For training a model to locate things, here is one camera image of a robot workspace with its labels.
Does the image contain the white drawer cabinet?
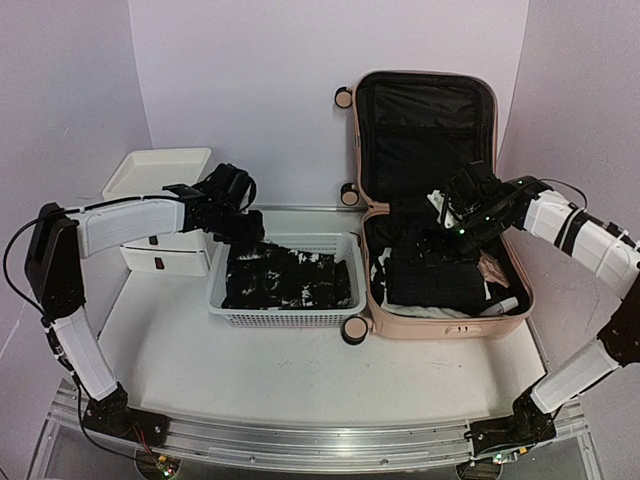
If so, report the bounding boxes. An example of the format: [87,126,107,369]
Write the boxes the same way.
[102,148,213,277]

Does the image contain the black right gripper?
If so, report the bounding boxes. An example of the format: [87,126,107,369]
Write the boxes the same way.
[408,206,511,269]

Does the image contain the black white patterned garment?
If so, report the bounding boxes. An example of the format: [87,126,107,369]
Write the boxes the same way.
[222,242,353,310]

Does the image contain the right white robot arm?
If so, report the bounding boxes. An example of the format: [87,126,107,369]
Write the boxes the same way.
[442,163,639,443]

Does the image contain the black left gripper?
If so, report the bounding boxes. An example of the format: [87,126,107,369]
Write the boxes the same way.
[204,207,265,246]

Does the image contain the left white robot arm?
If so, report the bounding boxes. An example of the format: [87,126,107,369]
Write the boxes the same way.
[22,164,265,437]

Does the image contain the white perforated plastic basket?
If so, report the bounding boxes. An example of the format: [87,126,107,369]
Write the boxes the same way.
[207,232,366,328]

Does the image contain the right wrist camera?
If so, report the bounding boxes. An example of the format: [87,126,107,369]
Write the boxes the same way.
[427,189,461,229]

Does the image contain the dark jeans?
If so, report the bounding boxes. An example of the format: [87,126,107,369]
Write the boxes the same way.
[384,251,487,310]

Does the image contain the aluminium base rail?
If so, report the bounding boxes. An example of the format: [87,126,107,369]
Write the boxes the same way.
[47,399,591,471]

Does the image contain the pink hard-shell suitcase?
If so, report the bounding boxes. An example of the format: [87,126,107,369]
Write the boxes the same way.
[334,71,533,345]

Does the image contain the white tube bottle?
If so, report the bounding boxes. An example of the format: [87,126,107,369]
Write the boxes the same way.
[480,297,519,317]

